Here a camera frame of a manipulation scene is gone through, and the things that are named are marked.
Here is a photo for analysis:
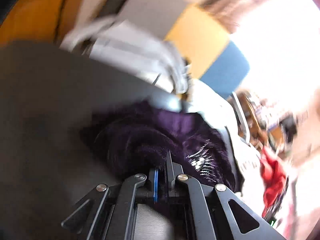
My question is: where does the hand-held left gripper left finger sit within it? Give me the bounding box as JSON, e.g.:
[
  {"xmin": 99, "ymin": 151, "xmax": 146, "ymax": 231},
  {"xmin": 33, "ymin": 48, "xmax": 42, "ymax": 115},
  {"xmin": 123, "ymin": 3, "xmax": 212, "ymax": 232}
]
[{"xmin": 61, "ymin": 167, "xmax": 159, "ymax": 240}]

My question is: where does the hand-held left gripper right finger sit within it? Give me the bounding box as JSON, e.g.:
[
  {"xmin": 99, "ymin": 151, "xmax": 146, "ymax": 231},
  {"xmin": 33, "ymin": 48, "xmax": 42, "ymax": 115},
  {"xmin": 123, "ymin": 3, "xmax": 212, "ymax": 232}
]
[{"xmin": 165, "ymin": 150, "xmax": 287, "ymax": 240}]

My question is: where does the dark purple velvet garment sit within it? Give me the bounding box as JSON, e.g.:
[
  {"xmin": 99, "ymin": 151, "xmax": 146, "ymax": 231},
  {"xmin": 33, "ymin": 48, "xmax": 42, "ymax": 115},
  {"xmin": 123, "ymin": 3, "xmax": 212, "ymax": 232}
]
[{"xmin": 80, "ymin": 100, "xmax": 237, "ymax": 205}]

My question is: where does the white deer print pillow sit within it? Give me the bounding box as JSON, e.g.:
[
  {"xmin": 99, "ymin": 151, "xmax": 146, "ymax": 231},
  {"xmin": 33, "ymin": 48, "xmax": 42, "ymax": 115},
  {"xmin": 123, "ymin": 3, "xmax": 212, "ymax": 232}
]
[{"xmin": 187, "ymin": 79, "xmax": 263, "ymax": 198}]

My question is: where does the red sweater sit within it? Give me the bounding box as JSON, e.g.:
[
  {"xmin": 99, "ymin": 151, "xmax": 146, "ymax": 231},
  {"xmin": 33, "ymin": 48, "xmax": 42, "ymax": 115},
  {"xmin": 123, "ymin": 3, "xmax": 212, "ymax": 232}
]
[{"xmin": 260, "ymin": 146, "xmax": 288, "ymax": 218}]

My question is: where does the wooden side table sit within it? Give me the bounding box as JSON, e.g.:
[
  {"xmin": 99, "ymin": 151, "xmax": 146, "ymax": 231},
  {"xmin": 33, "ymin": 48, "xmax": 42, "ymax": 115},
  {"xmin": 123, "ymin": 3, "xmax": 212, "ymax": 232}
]
[{"xmin": 240, "ymin": 92, "xmax": 268, "ymax": 145}]

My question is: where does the grey garment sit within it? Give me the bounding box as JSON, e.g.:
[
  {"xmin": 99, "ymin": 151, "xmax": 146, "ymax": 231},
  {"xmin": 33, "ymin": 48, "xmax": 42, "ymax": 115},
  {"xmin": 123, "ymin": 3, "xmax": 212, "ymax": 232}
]
[{"xmin": 61, "ymin": 16, "xmax": 190, "ymax": 95}]

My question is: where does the grey yellow blue sofa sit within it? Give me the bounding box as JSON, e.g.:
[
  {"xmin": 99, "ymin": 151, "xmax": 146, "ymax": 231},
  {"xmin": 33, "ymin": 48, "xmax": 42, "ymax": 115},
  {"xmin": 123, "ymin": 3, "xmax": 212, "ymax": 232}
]
[{"xmin": 100, "ymin": 0, "xmax": 252, "ymax": 143}]

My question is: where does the large window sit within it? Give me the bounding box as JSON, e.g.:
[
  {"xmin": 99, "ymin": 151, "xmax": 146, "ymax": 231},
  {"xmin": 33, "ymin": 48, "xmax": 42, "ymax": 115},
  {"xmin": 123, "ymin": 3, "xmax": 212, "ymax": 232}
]
[{"xmin": 230, "ymin": 5, "xmax": 320, "ymax": 110}]

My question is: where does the pink patterned curtain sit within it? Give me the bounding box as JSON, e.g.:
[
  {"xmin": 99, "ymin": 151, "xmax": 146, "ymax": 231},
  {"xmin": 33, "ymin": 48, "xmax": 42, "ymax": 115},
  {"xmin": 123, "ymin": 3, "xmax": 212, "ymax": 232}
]
[{"xmin": 200, "ymin": 0, "xmax": 240, "ymax": 33}]

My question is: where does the orange wooden cabinet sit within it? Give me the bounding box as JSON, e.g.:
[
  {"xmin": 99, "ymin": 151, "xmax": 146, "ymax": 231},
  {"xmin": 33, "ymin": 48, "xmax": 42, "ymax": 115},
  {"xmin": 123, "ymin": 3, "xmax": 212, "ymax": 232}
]
[{"xmin": 0, "ymin": 0, "xmax": 100, "ymax": 48}]

